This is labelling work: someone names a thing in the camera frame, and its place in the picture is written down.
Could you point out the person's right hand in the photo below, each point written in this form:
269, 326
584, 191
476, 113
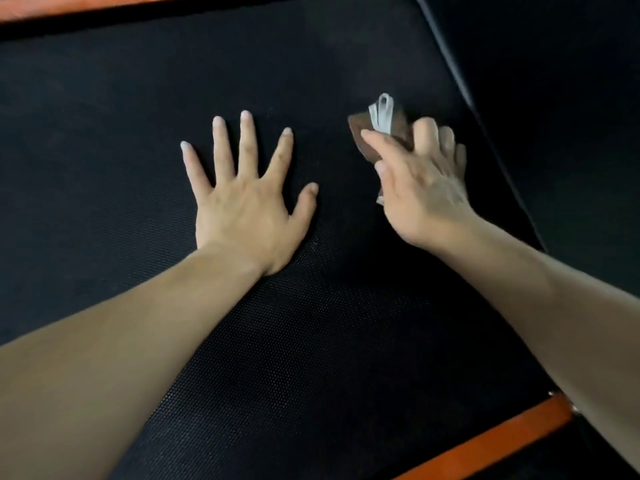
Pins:
425, 199

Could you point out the person's left hand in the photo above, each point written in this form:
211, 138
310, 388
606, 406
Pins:
245, 219

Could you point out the brown and grey cleaning cloth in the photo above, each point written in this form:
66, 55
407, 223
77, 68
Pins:
372, 134

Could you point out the person's right forearm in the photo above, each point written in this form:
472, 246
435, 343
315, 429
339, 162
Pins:
555, 314

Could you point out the person's left forearm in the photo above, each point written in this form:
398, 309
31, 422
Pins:
100, 364

